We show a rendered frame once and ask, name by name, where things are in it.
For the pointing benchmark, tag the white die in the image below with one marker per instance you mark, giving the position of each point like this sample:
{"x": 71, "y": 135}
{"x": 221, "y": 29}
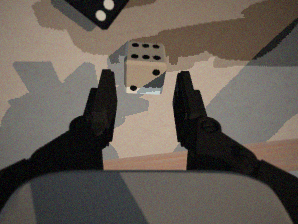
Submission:
{"x": 144, "y": 68}

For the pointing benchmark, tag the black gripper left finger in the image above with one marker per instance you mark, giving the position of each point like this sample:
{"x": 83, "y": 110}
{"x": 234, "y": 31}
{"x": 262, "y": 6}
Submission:
{"x": 75, "y": 149}

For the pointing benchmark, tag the black die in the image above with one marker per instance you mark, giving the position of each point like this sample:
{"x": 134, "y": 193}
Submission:
{"x": 100, "y": 12}

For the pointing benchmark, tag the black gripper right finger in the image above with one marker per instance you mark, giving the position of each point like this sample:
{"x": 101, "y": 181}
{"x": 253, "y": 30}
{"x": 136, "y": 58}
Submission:
{"x": 216, "y": 151}

